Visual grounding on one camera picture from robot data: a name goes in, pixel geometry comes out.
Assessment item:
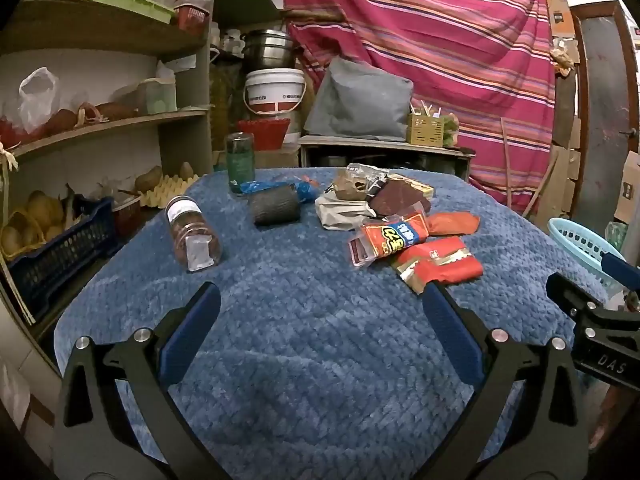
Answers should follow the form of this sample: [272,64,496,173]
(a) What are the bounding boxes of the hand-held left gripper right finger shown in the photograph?
[415,281,590,480]

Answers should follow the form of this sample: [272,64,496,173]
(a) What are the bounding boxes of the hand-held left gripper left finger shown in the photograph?
[52,281,231,480]

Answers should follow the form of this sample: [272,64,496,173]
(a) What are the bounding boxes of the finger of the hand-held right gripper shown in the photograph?
[546,272,608,320]
[601,252,640,293]

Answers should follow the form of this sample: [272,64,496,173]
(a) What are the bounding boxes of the light blue plastic basket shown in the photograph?
[547,217,626,298]

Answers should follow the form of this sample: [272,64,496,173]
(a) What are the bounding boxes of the maroon scouring pad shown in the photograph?
[371,194,433,219]
[381,180,425,207]

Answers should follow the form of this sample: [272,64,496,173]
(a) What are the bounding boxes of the person's right forearm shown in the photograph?
[587,380,626,453]

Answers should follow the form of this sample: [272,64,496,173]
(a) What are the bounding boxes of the green plastic bag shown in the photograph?
[605,222,628,253]

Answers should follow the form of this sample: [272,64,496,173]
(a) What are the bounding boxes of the red packet with gold stripes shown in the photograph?
[390,236,484,295]

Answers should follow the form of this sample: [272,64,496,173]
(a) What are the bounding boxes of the cardboard box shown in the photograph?
[612,150,640,226]

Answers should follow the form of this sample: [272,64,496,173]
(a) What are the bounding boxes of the clear spice jar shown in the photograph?
[165,195,222,273]

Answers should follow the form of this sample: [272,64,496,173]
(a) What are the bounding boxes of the orange-red wrapper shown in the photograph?
[427,211,481,236]

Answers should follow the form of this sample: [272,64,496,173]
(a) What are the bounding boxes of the orange snack packet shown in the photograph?
[361,211,430,261]

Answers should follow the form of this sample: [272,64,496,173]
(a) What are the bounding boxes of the cardboard panels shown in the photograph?
[525,0,583,233]

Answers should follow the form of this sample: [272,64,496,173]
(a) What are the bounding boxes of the clear plastic packet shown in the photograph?
[348,232,381,268]

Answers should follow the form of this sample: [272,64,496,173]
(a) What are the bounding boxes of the yellow egg tray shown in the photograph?
[140,172,201,208]

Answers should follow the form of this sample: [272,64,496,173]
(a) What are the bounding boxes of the wooden broom stick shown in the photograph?
[501,117,512,206]

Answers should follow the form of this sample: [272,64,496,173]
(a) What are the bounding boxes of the yellow patterned box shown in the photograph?
[387,174,435,200]

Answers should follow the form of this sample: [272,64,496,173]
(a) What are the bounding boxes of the grey mesh roll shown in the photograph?
[248,185,302,227]

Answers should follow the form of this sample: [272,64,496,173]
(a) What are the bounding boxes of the blue plastic crate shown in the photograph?
[7,197,121,318]

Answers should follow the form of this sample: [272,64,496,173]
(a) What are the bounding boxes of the blue plastic wrapper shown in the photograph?
[239,178,301,201]

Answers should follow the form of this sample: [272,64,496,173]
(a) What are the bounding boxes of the crumpled white paper bag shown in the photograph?
[314,185,381,232]

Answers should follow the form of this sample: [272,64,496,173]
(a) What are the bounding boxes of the dark metal door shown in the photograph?
[570,2,640,231]

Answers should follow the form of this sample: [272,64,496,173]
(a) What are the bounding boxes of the green glass jar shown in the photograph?
[225,132,257,195]

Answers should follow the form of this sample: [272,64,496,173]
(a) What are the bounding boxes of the silver patterned wrapper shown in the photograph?
[345,162,388,196]

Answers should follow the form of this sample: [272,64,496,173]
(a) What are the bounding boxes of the crumpled brown paper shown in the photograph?
[332,169,373,202]

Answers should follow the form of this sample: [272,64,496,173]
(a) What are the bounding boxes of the clear printed plastic wrapper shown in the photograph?
[297,175,321,201]

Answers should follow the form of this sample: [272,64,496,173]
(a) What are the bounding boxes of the pile of potatoes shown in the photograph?
[0,190,68,258]

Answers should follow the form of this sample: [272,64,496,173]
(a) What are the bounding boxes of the low wooden table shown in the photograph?
[298,135,477,181]

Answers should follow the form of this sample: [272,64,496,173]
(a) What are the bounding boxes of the yellow utensil holder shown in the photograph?
[407,112,446,148]

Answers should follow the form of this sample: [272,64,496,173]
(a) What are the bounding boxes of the green leafy bundle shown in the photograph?
[442,112,461,148]

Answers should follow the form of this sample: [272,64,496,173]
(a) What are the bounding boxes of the red plastic basket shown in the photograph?
[236,117,291,151]

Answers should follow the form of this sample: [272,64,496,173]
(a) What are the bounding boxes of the large oil jug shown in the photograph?
[210,50,246,153]

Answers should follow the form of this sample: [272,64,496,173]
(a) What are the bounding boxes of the brown root vegetables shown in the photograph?
[45,102,138,131]

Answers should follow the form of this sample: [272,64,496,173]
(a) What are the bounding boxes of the translucent plastic container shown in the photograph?
[137,77,178,115]

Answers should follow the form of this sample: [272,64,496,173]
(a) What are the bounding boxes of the grey cushion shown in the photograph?
[304,57,415,142]

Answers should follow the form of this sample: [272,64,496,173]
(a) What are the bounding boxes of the white plastic bucket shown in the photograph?
[244,67,307,133]

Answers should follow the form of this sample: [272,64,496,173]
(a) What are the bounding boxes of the white plastic bag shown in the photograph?
[19,67,60,133]

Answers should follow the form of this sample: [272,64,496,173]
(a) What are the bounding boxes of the steel pot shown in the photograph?
[242,30,298,71]

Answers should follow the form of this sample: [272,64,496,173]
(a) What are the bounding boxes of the red striped cloth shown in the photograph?
[280,0,558,211]

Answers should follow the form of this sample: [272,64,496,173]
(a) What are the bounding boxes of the wooden shelf unit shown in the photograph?
[0,0,216,326]

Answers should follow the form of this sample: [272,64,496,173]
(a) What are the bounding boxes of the small red basket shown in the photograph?
[175,4,211,36]

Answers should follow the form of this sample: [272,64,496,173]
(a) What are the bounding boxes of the green plastic tray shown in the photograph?
[90,0,176,23]

